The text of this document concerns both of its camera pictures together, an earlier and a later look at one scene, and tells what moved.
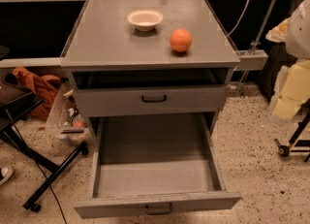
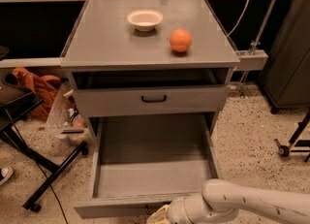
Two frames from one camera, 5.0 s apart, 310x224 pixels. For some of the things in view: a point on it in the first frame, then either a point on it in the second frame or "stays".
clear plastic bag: [67, 119] stays
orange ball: [180, 40] stays
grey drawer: [155, 164] stays
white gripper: [299, 34] to [176, 212]
